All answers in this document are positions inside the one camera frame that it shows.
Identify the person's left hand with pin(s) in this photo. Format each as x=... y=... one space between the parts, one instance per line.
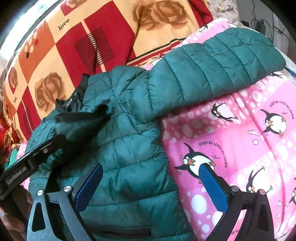
x=15 y=212

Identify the pink penguin bed sheet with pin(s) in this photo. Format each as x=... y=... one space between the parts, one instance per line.
x=246 y=136

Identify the green garment at bedside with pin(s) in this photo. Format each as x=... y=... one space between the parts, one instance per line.
x=11 y=159

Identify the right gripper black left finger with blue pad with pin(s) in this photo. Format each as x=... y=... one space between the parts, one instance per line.
x=71 y=200

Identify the green quilted puffer jacket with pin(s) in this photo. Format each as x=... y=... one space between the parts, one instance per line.
x=117 y=125

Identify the red orange rose blanket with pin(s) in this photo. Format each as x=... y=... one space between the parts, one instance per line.
x=90 y=37

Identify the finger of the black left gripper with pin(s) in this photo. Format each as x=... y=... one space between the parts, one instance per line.
x=28 y=164

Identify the red clothes pile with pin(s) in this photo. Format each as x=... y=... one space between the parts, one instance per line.
x=10 y=141

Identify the black power adapter with cable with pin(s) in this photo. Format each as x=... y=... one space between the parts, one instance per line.
x=263 y=20

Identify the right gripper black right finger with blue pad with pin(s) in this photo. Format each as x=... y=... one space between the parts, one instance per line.
x=230 y=200

